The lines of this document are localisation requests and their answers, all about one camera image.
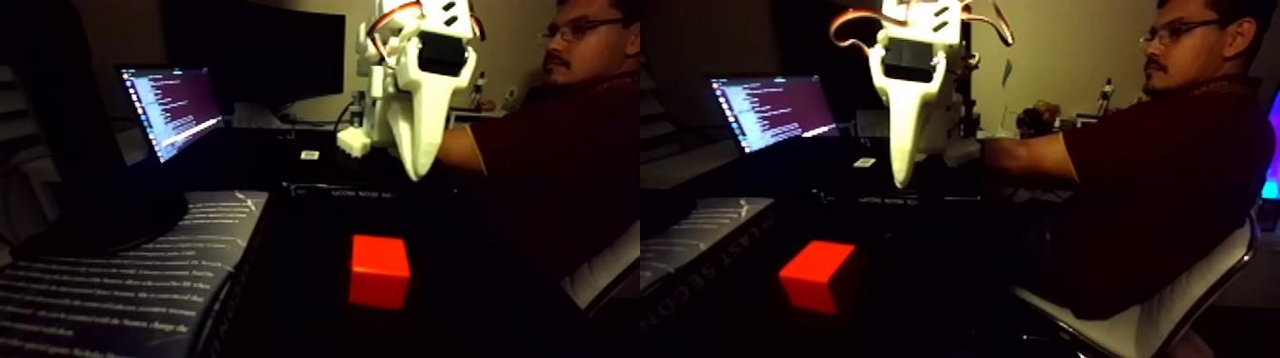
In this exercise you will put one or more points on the red cube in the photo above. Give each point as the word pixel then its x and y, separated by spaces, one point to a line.
pixel 380 275

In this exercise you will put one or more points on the long black box white print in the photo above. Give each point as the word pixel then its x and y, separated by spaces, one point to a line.
pixel 340 189

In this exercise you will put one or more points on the small white label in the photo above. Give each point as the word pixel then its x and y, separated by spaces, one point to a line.
pixel 310 155

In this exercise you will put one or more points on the black computer monitor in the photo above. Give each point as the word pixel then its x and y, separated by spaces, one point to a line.
pixel 270 50

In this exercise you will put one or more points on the open laptop with lit screen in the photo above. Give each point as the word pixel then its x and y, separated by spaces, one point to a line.
pixel 170 105

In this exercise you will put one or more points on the black book with white text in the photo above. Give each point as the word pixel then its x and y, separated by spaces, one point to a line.
pixel 120 290

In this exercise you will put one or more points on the small figurine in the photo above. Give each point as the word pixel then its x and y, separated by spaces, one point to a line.
pixel 1106 97

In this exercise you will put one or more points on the person's eyeglasses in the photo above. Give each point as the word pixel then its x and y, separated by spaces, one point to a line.
pixel 1158 37

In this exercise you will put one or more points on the person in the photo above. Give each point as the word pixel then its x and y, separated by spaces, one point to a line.
pixel 1160 170

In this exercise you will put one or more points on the white office chair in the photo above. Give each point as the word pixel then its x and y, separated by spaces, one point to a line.
pixel 1130 330

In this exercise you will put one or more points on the glowing display screen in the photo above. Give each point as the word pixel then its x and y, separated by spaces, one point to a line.
pixel 1274 150

